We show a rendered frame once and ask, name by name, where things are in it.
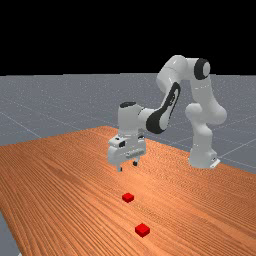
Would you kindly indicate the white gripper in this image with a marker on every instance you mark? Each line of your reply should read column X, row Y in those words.
column 125, row 151

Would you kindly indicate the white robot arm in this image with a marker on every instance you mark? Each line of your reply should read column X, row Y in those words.
column 201, row 100

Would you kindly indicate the red cube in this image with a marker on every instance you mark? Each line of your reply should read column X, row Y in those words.
column 128, row 197
column 142, row 229

